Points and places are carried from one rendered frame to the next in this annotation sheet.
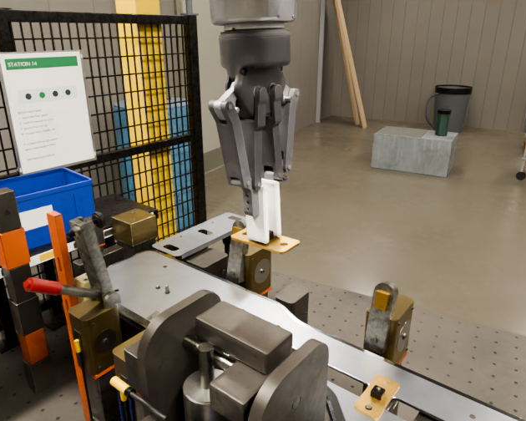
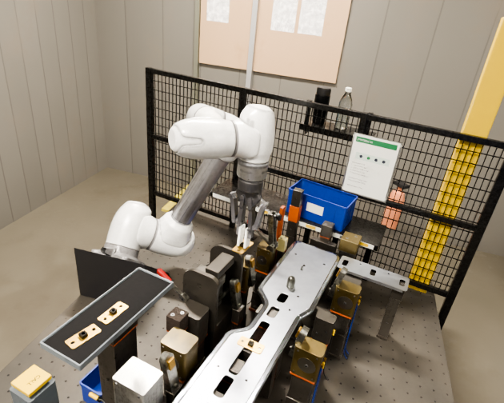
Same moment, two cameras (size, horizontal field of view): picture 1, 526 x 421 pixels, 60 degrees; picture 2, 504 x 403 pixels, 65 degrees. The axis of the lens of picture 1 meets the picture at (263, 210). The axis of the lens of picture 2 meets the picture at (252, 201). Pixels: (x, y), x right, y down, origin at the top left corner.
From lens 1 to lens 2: 1.17 m
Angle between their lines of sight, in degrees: 68
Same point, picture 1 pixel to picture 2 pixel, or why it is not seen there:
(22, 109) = (354, 161)
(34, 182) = (341, 195)
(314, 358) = (209, 280)
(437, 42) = not seen: outside the picture
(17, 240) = (294, 211)
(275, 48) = (242, 185)
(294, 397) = (198, 282)
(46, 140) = (360, 180)
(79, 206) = (335, 216)
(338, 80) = not seen: outside the picture
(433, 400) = (253, 366)
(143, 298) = (293, 263)
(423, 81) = not seen: outside the picture
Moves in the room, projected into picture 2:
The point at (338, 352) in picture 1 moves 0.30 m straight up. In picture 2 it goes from (278, 333) to (290, 259)
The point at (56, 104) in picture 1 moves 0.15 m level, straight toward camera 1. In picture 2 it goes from (374, 165) to (353, 170)
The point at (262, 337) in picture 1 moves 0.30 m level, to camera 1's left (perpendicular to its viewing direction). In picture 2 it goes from (214, 266) to (205, 219)
